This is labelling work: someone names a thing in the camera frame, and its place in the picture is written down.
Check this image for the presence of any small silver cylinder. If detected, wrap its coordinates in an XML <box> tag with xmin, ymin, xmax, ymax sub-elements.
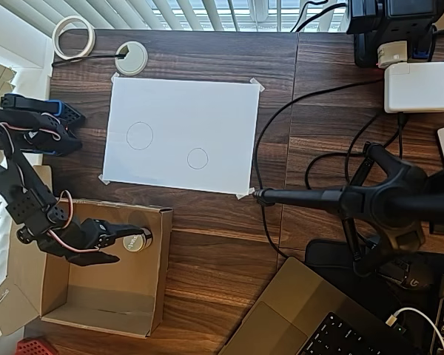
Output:
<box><xmin>121</xmin><ymin>226</ymin><xmax>153</xmax><ymax>253</ymax></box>

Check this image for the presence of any red leader arm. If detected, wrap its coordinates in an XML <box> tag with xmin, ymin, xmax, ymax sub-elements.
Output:
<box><xmin>16</xmin><ymin>337</ymin><xmax>53</xmax><ymax>355</ymax></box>

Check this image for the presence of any open cardboard box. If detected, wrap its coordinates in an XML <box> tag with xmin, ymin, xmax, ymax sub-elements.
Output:
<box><xmin>0</xmin><ymin>164</ymin><xmax>174</xmax><ymax>343</ymax></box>

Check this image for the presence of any white paper with circles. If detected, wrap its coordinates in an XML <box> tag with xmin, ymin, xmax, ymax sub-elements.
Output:
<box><xmin>102</xmin><ymin>75</ymin><xmax>260</xmax><ymax>195</ymax></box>

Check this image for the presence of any grey laptop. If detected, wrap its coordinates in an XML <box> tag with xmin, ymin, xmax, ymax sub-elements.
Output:
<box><xmin>217</xmin><ymin>257</ymin><xmax>423</xmax><ymax>355</ymax></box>

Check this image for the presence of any masking tape roll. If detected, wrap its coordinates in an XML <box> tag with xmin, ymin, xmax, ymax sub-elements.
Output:
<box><xmin>52</xmin><ymin>16</ymin><xmax>95</xmax><ymax>60</ymax></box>

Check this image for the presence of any black desk mat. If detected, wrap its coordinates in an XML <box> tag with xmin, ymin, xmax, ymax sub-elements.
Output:
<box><xmin>304</xmin><ymin>238</ymin><xmax>444</xmax><ymax>319</ymax></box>

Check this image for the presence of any black tripod stand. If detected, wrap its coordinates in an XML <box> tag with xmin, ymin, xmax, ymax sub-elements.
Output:
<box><xmin>251</xmin><ymin>142</ymin><xmax>444</xmax><ymax>278</ymax></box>

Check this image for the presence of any black computer mouse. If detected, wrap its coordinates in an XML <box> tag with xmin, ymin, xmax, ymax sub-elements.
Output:
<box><xmin>399</xmin><ymin>253</ymin><xmax>442</xmax><ymax>290</ymax></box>

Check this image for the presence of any white square power adapter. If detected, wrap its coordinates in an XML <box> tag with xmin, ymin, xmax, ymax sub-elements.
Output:
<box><xmin>383</xmin><ymin>61</ymin><xmax>444</xmax><ymax>114</ymax></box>

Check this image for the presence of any black power strip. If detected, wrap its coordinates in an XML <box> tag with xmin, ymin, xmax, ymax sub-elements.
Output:
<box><xmin>346</xmin><ymin>0</ymin><xmax>444</xmax><ymax>68</ymax></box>

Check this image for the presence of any round beige cable grommet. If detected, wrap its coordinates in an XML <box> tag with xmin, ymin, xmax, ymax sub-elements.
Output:
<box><xmin>114</xmin><ymin>41</ymin><xmax>149</xmax><ymax>76</ymax></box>

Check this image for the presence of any thin black grommet cable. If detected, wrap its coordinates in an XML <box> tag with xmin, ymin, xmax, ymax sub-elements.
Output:
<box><xmin>51</xmin><ymin>51</ymin><xmax>129</xmax><ymax>68</ymax></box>

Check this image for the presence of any long black cable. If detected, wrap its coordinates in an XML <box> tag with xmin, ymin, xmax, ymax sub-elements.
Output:
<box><xmin>252</xmin><ymin>78</ymin><xmax>386</xmax><ymax>259</ymax></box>

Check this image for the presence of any black looped charger cable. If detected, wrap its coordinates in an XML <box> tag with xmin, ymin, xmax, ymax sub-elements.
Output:
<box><xmin>304</xmin><ymin>110</ymin><xmax>406</xmax><ymax>193</ymax></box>

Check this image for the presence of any white usb cable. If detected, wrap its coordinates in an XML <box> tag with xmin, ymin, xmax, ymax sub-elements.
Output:
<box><xmin>387</xmin><ymin>306</ymin><xmax>444</xmax><ymax>355</ymax></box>

